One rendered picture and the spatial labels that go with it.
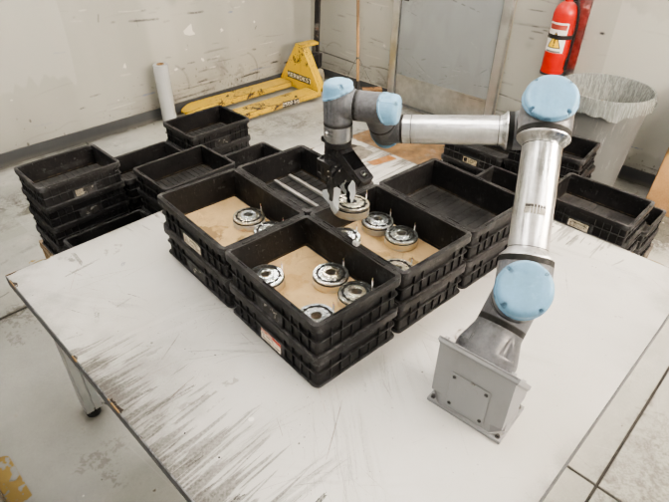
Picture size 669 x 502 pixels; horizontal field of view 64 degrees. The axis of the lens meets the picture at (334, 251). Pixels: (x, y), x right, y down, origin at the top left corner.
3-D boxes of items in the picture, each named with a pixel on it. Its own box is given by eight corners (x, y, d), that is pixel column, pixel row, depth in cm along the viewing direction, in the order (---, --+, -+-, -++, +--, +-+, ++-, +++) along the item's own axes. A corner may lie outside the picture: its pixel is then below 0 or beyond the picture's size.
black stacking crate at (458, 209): (522, 230, 178) (530, 201, 172) (467, 266, 162) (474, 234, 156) (430, 186, 202) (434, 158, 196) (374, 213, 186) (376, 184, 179)
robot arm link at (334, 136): (358, 124, 136) (334, 132, 132) (358, 140, 139) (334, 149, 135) (339, 115, 141) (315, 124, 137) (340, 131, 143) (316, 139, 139)
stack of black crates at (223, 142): (227, 170, 352) (219, 104, 326) (256, 186, 336) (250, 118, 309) (174, 191, 329) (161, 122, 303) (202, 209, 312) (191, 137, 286)
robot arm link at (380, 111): (405, 108, 137) (363, 104, 140) (400, 87, 126) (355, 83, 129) (399, 136, 136) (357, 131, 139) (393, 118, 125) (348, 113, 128)
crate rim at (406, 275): (473, 240, 156) (474, 233, 155) (403, 283, 140) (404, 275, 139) (375, 188, 180) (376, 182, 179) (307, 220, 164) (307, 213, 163)
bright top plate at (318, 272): (355, 274, 151) (355, 272, 151) (332, 291, 145) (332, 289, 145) (330, 259, 156) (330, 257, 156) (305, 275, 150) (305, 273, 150)
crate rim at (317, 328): (403, 283, 140) (404, 276, 139) (316, 337, 124) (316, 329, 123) (307, 220, 164) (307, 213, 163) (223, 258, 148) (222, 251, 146)
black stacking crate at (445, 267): (467, 266, 162) (473, 235, 155) (400, 309, 146) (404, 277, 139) (374, 213, 186) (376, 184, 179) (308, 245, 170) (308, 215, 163)
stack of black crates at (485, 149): (516, 193, 332) (529, 142, 313) (491, 211, 315) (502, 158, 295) (462, 172, 355) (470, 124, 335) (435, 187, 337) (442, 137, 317)
